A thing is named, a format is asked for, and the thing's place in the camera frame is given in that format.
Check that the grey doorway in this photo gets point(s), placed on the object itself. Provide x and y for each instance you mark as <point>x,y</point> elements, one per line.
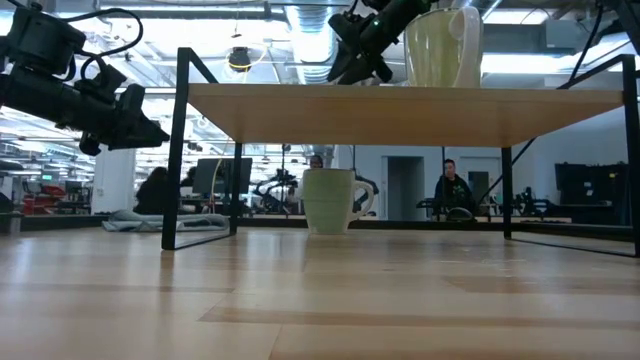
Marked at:
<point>404,187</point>

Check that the background black robot arm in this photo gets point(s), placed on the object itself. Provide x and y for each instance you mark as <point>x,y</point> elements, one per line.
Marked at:
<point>530,202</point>
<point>272,187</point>
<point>364,197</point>

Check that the wooden shelf with black frame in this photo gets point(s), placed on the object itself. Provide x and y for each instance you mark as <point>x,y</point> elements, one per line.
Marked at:
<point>400,115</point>

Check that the black dome-shaped object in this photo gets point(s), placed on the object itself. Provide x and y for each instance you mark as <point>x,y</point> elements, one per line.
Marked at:
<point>460,215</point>

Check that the person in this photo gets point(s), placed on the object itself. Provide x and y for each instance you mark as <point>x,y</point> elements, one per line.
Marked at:
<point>189,177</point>
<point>150,195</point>
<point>316,161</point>
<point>452,192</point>

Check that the green exit sign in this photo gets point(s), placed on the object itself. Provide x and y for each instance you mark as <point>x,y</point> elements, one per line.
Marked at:
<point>47,177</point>

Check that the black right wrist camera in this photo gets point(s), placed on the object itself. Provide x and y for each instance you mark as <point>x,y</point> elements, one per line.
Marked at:
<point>347,30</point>

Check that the white pillar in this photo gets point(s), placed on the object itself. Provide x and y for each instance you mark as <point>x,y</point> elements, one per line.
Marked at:
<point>114,180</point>

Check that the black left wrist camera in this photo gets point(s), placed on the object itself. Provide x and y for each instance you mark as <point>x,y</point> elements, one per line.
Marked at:
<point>45,40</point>

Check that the red cart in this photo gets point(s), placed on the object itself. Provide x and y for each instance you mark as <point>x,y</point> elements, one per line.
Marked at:
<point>42,200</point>

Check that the black table edge rail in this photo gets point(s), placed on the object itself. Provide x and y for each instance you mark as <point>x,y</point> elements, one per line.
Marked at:
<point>280,223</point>

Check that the pale green ceramic mug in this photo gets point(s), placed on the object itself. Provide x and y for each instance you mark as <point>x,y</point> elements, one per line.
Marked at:
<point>327,200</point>

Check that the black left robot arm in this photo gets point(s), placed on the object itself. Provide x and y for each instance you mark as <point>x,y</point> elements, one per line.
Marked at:
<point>30,92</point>

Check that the large yellow-green ceramic mug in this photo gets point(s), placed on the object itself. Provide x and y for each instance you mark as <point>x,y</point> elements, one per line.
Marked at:
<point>430,50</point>

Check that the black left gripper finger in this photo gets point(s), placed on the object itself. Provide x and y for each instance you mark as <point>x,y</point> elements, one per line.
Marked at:
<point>135,145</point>
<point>147,132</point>

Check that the dark computer monitor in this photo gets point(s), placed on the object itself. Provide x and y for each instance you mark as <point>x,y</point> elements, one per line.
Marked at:
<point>210,175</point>

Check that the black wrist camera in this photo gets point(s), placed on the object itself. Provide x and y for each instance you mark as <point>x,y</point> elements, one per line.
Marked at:
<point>347,30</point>
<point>45,40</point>

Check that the grey crumpled cloth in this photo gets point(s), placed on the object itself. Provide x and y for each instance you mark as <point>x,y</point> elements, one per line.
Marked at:
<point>130,220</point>

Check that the silver ribbed ceiling duct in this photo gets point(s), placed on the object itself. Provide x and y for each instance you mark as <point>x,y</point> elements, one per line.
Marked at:
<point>310,30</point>

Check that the grey metal post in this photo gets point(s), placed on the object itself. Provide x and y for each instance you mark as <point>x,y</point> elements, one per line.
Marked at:
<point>15,225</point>

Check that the black cabinet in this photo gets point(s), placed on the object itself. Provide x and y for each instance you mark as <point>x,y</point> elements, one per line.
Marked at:
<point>590,185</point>

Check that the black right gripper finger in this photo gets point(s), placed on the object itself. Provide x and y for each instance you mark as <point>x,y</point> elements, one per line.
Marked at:
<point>342,62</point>
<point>359,70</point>

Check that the black round ceiling device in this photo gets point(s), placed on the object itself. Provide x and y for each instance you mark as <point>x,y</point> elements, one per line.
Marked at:
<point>240,59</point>

